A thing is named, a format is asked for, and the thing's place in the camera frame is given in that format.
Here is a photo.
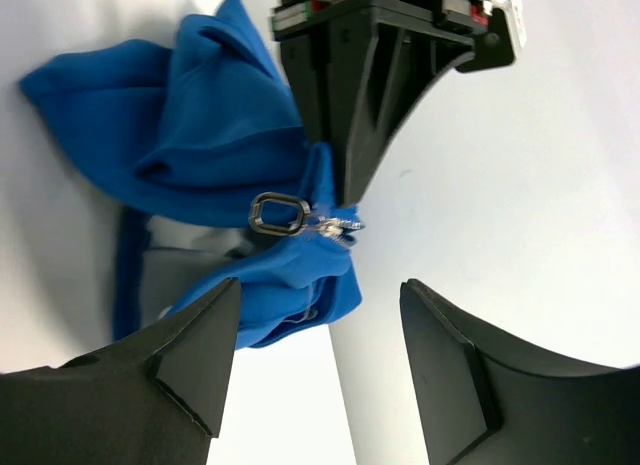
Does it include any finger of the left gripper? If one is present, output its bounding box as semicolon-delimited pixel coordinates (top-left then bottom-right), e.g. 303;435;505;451
280;37;332;143
328;27;474;207

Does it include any blue zip-up jacket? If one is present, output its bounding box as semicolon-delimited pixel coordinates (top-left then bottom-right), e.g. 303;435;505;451
19;0;362;348

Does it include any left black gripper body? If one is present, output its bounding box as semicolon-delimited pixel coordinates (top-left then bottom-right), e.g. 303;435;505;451
271;0;515;73

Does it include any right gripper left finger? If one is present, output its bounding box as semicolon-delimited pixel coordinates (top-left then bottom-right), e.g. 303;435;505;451
1;279;241;464

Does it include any metal zipper pull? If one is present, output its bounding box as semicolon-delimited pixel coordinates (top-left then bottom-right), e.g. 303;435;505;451
248;192;365;247

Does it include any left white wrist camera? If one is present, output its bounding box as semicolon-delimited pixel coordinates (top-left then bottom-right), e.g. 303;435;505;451
489;0;527;55

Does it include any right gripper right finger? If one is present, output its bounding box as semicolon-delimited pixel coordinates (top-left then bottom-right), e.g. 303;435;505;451
400;279;639;465

